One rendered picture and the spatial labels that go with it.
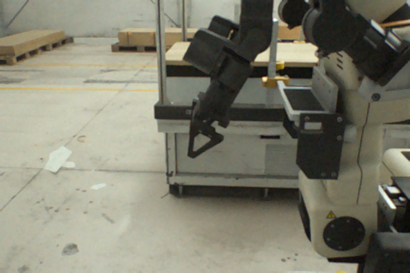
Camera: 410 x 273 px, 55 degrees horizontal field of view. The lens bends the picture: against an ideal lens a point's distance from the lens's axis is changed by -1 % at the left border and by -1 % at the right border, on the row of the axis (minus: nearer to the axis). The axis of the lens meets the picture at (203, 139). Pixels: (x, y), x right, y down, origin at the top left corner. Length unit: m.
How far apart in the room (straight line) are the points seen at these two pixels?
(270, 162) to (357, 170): 1.54
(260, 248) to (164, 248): 0.51
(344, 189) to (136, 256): 1.37
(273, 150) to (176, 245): 0.83
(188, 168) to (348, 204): 1.63
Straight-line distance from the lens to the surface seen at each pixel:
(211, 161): 2.50
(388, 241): 1.04
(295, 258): 2.15
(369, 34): 0.76
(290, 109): 0.92
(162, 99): 2.13
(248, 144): 2.46
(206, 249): 2.16
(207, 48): 0.73
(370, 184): 1.02
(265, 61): 2.27
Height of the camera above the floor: 1.31
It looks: 22 degrees down
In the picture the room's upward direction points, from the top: straight up
